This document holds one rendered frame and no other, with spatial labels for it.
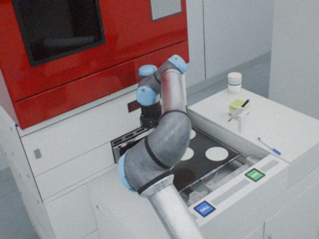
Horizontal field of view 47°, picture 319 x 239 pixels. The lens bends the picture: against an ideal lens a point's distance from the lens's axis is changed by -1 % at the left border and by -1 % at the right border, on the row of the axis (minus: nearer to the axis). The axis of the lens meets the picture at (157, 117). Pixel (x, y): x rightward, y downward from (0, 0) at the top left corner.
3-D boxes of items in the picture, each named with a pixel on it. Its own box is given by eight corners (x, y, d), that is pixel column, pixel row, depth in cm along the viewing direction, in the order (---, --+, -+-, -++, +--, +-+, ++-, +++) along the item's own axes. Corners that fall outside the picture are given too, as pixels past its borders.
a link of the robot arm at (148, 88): (151, 79, 131) (154, 66, 140) (130, 98, 135) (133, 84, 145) (167, 93, 133) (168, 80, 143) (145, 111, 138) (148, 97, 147)
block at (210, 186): (204, 189, 147) (204, 184, 145) (210, 185, 149) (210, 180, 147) (218, 200, 141) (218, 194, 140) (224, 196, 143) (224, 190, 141)
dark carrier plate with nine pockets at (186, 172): (130, 153, 170) (130, 152, 170) (186, 125, 186) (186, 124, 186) (177, 191, 146) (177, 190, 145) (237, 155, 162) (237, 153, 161)
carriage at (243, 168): (188, 205, 144) (187, 200, 143) (250, 165, 161) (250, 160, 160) (201, 217, 139) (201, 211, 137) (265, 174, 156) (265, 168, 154)
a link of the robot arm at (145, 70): (136, 72, 142) (138, 63, 149) (139, 97, 147) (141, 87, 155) (156, 71, 141) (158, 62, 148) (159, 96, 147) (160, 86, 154)
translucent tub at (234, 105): (228, 116, 176) (228, 104, 173) (237, 109, 180) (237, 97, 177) (241, 121, 171) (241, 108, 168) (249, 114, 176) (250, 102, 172)
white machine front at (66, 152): (42, 201, 159) (14, 124, 138) (185, 128, 197) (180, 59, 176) (44, 205, 156) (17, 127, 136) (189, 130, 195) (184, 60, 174)
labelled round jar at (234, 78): (225, 90, 198) (225, 74, 193) (234, 86, 202) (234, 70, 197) (235, 95, 193) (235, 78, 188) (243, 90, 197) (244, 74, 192)
